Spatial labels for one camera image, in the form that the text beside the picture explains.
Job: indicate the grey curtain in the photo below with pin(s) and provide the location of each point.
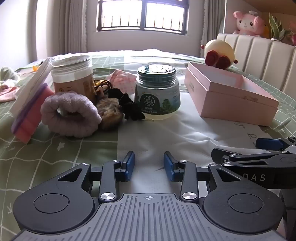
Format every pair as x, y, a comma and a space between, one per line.
212, 25
69, 25

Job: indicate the brown furry scrunchie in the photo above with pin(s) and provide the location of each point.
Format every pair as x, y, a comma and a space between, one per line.
108, 113

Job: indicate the green leafy plant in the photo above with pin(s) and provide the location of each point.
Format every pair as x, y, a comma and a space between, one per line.
278, 29

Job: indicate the glass jar with green label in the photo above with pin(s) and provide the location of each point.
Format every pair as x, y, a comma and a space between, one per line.
158, 97

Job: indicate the pink cardboard box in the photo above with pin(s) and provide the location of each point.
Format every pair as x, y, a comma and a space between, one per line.
226, 102

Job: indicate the plastic jar with brown label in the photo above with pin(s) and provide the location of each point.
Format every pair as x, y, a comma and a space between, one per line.
74, 81

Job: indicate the black scrunchie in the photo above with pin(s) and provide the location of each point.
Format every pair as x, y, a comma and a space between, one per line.
129, 106

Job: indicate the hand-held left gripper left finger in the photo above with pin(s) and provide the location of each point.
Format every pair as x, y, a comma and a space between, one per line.
129, 165

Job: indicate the pink white cloth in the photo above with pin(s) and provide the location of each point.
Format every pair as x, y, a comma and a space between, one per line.
121, 80

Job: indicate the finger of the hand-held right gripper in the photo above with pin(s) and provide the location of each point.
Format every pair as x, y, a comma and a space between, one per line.
270, 143
242, 157

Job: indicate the white cotton pad packet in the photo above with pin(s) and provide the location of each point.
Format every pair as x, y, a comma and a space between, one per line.
30, 85

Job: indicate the purple fluffy headband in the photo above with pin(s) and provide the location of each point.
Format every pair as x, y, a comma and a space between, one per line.
69, 115

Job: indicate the pink plush toy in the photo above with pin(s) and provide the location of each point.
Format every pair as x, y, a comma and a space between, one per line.
248, 23

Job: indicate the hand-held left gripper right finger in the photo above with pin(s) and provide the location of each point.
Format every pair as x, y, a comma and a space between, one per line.
168, 166

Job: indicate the pale white plush toy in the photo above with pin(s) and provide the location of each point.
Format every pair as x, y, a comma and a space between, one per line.
9, 75

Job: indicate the pink crumpled cloth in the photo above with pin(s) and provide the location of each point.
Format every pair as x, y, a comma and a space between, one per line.
9, 93

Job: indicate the cream padded headboard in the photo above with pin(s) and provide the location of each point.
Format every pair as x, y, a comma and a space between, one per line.
261, 58

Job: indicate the barred window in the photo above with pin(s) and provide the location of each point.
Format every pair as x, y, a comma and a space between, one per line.
142, 15

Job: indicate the pink purple sponge stack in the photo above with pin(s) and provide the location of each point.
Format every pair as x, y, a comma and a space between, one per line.
32, 111

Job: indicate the cream round plush red feet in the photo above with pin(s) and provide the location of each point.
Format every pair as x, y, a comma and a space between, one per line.
219, 53

